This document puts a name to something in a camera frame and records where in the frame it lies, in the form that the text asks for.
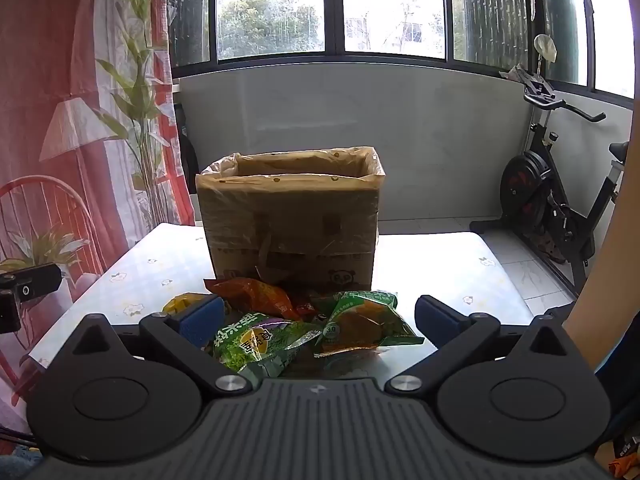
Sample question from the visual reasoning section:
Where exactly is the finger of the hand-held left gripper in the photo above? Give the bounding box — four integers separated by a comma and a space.
0, 263, 62, 304
0, 290, 22, 334

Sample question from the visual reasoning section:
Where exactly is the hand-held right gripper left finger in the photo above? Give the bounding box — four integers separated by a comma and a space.
62, 294, 253, 397

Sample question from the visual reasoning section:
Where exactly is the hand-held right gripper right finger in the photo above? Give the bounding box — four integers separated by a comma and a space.
386, 295, 576, 397

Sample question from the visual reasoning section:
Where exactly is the yellow snack packet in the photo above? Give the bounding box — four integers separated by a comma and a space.
162, 294, 201, 316

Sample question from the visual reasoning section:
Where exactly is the green packet with purple label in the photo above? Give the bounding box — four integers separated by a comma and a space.
212, 312, 323, 381

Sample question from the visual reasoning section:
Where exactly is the orange-red chip bag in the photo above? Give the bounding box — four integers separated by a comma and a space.
204, 277, 296, 320

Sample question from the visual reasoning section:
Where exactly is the green and orange snack packet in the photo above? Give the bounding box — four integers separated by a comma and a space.
310, 290, 426, 358

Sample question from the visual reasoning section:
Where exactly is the yellow plastic bag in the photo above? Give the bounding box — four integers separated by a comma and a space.
195, 146, 387, 292

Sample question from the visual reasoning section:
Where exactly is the white floral tablecloth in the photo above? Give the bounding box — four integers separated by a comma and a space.
27, 222, 536, 376

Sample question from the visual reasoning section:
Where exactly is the brown slipper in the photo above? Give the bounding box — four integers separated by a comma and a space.
532, 232, 568, 266

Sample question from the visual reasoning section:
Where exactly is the dark upright object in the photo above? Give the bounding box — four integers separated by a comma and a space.
176, 104, 201, 222

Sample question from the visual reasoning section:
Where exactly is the black exercise bike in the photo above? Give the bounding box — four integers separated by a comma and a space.
470, 62, 631, 296

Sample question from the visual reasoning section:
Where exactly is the red floral printed curtain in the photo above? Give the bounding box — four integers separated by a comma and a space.
0, 0, 197, 411

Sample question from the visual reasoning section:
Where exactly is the white glove on pole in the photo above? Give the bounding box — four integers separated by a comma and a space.
534, 34, 557, 63

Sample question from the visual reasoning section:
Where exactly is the black framed window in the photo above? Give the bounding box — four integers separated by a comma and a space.
167, 0, 640, 111

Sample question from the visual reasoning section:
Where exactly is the white cloth on handlebar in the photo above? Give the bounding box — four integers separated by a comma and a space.
499, 64, 538, 84

